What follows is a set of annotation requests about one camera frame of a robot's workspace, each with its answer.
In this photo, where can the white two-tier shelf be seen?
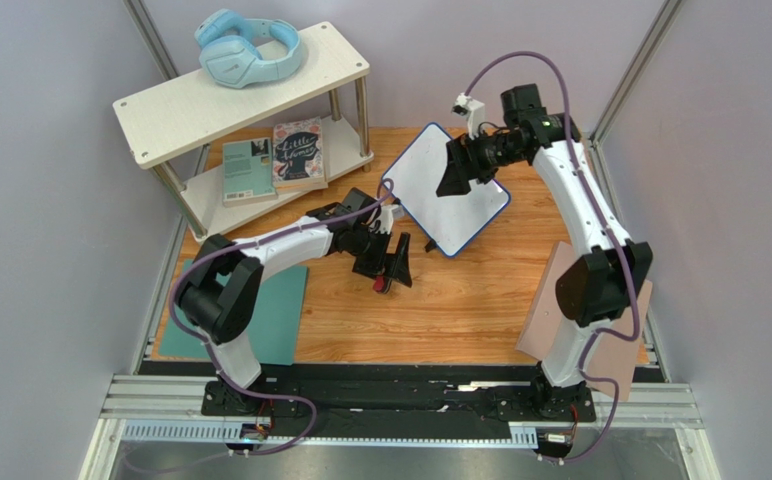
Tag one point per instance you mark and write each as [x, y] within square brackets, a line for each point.
[191, 111]

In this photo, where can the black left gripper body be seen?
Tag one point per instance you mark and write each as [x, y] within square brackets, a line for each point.
[370, 249]

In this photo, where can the blue headphones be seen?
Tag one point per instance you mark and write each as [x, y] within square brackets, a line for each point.
[230, 58]

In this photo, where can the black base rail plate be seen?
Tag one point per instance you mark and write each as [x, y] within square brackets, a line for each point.
[426, 402]

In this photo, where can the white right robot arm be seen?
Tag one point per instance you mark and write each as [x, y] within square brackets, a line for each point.
[598, 293]

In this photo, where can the teal green mat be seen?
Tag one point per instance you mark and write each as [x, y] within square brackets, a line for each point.
[274, 328]

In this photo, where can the pink mat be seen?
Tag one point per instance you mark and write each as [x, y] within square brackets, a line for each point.
[610, 357]

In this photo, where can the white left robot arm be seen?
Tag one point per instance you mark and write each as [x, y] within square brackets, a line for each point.
[214, 299]

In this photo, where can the blue framed whiteboard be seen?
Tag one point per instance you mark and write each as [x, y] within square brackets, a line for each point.
[452, 222]

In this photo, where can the teal paperback book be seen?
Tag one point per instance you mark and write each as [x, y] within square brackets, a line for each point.
[247, 172]

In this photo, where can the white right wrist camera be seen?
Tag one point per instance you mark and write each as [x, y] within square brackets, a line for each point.
[472, 111]

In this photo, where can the red heart eraser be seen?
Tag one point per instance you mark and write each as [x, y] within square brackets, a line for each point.
[381, 285]

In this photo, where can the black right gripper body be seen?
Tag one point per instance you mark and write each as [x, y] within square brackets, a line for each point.
[469, 159]

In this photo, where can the dark floral Little Women book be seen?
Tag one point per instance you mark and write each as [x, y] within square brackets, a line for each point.
[298, 156]

